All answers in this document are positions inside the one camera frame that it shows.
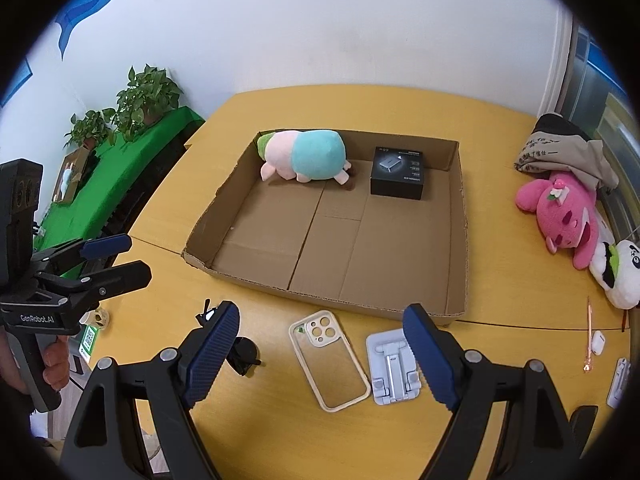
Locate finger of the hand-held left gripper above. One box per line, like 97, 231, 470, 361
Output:
31, 233, 133, 281
39, 259, 152, 312

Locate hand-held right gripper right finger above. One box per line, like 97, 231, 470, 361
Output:
402, 303, 583, 480

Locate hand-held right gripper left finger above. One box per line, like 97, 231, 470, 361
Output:
59, 301, 241, 480

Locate black sunglasses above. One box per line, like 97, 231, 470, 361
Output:
197, 299, 262, 377

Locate white folding phone stand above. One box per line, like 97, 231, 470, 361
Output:
365, 327, 433, 407

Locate clear beige phone case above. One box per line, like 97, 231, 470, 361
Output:
288, 310, 371, 413

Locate shallow cardboard box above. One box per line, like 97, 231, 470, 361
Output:
181, 130, 469, 331

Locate black product box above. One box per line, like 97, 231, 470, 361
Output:
370, 146, 426, 202

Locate pink teal green plush toy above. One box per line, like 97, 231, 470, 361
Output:
255, 130, 357, 192

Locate person's left hand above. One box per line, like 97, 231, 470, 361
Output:
41, 336, 72, 392

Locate clear tape roll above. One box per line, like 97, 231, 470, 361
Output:
79, 309, 112, 332

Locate green code card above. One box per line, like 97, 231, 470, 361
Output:
77, 325, 99, 363

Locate brown tissue box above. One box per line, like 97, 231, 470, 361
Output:
52, 147, 99, 205

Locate small potted green plant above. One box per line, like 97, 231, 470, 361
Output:
63, 109, 118, 151

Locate large potted green plant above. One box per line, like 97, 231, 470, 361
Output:
116, 64, 185, 142

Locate rose gold pen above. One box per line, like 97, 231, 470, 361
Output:
582, 296, 596, 373

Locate white plastic holder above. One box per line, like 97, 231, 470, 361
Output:
606, 357, 632, 408

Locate pink bear plush toy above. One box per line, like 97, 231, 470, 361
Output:
515, 171, 601, 271

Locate panda plush toy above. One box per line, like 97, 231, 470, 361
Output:
589, 239, 640, 310

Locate beige printed cloth bag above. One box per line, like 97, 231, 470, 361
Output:
514, 112, 620, 193

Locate glass door with blue band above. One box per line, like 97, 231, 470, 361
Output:
542, 12, 640, 161

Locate blue ribbon wall decoration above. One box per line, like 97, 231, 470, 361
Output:
0, 59, 34, 107
54, 0, 138, 61

